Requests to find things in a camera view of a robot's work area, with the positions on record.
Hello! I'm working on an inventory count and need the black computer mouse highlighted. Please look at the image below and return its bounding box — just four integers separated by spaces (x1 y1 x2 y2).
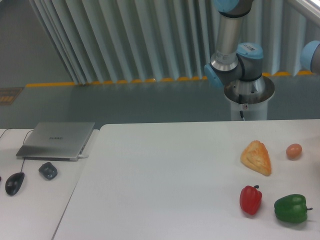
5 172 25 196

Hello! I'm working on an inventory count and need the green bell pepper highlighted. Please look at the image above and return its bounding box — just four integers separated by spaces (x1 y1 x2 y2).
273 193 313 224

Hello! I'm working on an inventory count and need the silver closed laptop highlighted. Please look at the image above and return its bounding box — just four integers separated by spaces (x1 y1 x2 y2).
16 122 95 161

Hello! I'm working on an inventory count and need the small dark grey puck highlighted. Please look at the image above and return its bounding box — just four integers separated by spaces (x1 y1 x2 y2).
38 162 58 181

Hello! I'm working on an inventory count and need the white pleated curtain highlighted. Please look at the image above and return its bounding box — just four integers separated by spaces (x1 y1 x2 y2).
30 0 320 85

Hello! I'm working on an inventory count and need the triangular bread pastry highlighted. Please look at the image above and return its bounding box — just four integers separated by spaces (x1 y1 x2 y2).
240 140 272 177

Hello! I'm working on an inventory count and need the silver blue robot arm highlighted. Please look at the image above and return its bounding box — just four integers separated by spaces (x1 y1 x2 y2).
204 0 320 87

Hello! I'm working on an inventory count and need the red bell pepper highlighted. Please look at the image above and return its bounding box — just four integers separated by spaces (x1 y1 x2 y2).
239 185 262 216

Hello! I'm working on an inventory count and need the brown egg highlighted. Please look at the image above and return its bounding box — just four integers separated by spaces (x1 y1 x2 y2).
286 143 303 159

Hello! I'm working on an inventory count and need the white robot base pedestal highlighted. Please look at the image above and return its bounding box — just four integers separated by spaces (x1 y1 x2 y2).
224 75 275 121

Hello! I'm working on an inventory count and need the black mouse cable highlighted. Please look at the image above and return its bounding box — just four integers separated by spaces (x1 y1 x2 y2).
0 128 35 174

